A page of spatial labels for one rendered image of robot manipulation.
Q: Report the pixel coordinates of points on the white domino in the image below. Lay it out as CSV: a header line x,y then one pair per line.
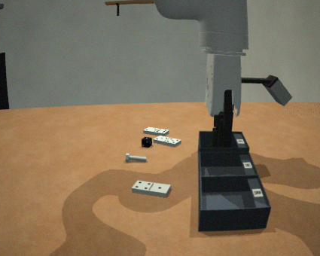
x,y
156,131
167,141
150,188

